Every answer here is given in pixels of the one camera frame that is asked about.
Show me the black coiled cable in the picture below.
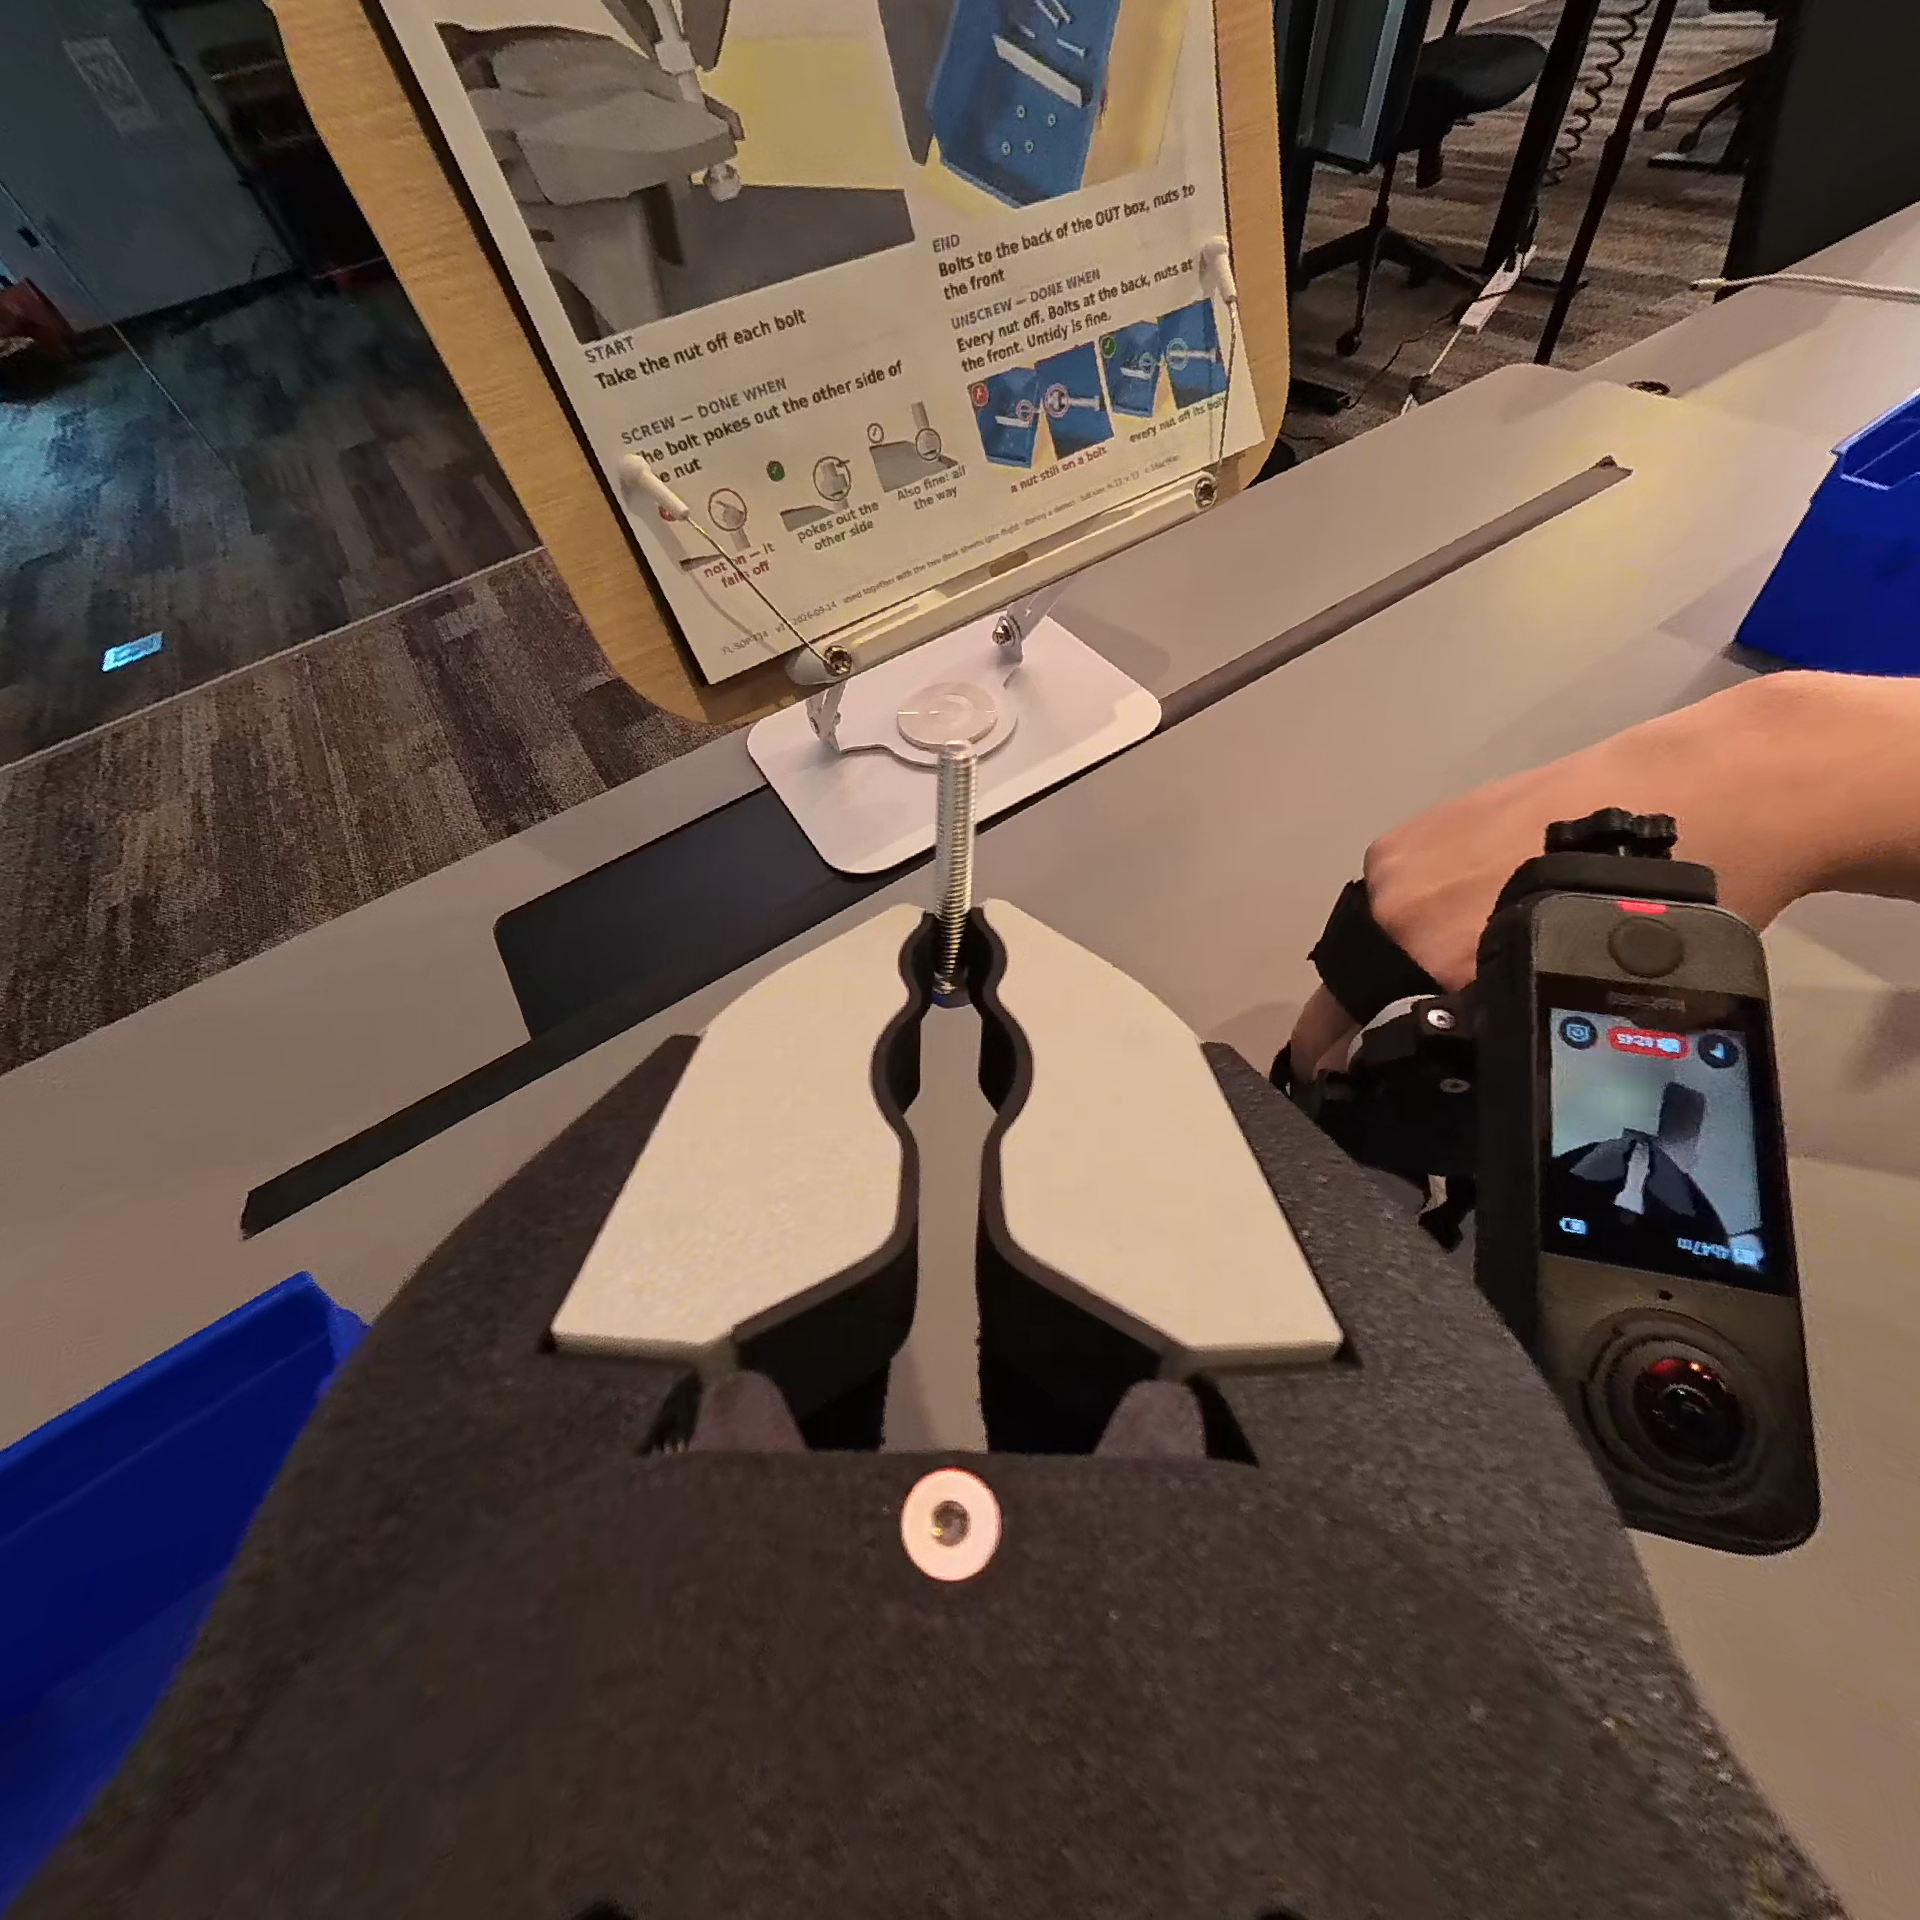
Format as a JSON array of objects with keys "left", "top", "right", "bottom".
[{"left": 1553, "top": 0, "right": 1639, "bottom": 175}]

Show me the black mesh-back chair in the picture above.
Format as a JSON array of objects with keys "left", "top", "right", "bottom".
[{"left": 1724, "top": 0, "right": 1920, "bottom": 287}]

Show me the printed instruction sheet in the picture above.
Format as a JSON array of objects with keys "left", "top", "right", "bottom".
[{"left": 375, "top": 0, "right": 1266, "bottom": 687}]

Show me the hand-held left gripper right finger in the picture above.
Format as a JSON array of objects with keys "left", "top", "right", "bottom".
[{"left": 971, "top": 897, "right": 1347, "bottom": 1449}]

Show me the black monitor on floor stand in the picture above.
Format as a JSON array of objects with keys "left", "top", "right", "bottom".
[{"left": 1276, "top": 0, "right": 1503, "bottom": 422}]

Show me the light wooden board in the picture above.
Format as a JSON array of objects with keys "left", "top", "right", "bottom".
[{"left": 267, "top": 0, "right": 1292, "bottom": 726}]

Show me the blue plastic bin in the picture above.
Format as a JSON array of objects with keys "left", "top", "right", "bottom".
[{"left": 1737, "top": 389, "right": 1920, "bottom": 680}]

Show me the silver bolt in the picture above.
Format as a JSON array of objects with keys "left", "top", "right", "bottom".
[{"left": 933, "top": 743, "right": 985, "bottom": 1011}]

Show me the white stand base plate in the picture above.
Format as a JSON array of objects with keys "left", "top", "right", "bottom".
[{"left": 745, "top": 592, "right": 1166, "bottom": 877}]

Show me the person's right hand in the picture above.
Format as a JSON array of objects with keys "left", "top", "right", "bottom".
[{"left": 1289, "top": 748, "right": 1790, "bottom": 1070}]

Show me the blue bin with divider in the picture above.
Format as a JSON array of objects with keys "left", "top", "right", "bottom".
[{"left": 0, "top": 1273, "right": 368, "bottom": 1862}]

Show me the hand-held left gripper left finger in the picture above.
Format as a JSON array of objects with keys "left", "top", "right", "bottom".
[{"left": 549, "top": 900, "right": 935, "bottom": 1449}]

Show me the black office chair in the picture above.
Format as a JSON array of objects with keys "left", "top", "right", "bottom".
[{"left": 1306, "top": 23, "right": 1547, "bottom": 354}]

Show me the grey desk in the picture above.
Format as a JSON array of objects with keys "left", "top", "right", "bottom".
[{"left": 0, "top": 197, "right": 1920, "bottom": 1920}]

